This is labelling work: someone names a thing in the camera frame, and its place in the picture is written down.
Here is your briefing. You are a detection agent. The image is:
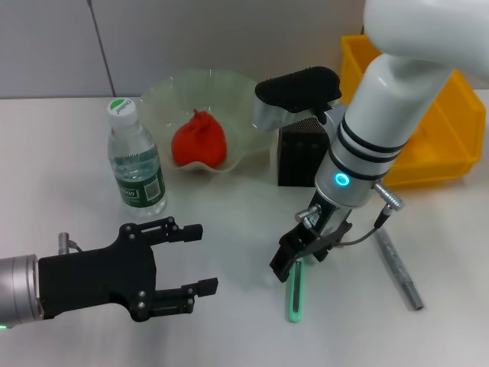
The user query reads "silver left gripper cable plug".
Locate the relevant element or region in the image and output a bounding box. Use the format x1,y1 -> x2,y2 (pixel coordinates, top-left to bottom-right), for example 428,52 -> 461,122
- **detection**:
57,232 -> 84,254

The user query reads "green utility knife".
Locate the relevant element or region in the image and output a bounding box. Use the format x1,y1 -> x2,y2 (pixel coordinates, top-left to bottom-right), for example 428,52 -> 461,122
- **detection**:
286,258 -> 306,324

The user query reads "red-orange toy orange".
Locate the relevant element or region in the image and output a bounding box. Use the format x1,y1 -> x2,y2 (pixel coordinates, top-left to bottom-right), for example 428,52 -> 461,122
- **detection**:
170,109 -> 227,168

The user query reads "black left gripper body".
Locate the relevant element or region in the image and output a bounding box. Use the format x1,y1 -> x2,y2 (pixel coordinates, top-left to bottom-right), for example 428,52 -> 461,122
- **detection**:
37,223 -> 160,323

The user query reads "silver right gripper cable plug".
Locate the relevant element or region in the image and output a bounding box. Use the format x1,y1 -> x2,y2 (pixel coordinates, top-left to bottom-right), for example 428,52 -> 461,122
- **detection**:
295,204 -> 322,223

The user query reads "clear green-label water bottle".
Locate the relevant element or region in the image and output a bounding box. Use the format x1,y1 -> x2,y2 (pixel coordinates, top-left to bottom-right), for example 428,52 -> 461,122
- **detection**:
106,97 -> 168,219

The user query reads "thin dark right gripper cable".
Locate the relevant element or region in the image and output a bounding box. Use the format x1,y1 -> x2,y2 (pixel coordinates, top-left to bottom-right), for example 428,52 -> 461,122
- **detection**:
305,220 -> 383,248

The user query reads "yellow plastic storage bin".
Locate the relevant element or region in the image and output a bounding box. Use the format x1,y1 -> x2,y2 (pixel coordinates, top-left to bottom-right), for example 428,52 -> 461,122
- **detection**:
339,34 -> 486,189

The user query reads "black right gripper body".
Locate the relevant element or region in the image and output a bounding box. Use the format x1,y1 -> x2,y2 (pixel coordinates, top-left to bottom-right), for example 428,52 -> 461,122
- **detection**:
289,192 -> 353,256

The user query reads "black mesh pen holder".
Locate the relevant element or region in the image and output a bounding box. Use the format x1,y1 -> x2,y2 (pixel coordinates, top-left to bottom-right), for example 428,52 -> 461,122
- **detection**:
277,116 -> 330,188

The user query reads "silver gripper cable plug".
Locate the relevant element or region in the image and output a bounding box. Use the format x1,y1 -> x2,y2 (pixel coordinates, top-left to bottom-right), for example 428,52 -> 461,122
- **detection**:
295,204 -> 322,223
57,232 -> 84,254

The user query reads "grey pen in clear wrapper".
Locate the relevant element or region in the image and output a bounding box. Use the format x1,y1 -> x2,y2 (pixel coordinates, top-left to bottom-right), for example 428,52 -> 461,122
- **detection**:
373,228 -> 425,311

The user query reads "green frosted glass fruit bowl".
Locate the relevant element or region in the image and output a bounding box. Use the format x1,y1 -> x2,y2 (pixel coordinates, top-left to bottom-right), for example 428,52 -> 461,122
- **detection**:
138,68 -> 277,173

